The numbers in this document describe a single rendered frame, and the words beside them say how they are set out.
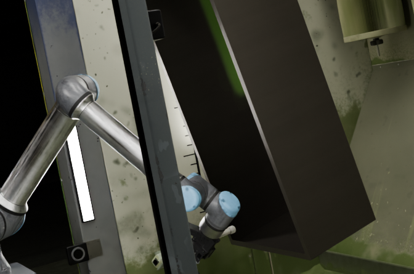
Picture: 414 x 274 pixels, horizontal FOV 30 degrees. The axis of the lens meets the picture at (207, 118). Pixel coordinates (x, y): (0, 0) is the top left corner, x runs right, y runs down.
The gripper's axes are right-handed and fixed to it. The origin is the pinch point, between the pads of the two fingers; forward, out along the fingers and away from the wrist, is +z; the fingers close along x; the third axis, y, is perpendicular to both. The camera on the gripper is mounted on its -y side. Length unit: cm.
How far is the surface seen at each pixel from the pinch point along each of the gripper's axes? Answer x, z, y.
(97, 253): 29, 64, -48
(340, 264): 134, 36, 24
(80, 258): 20, 66, -49
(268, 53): 24, -77, -29
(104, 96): 45, 11, -98
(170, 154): -84, -94, 14
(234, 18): 13, -83, -43
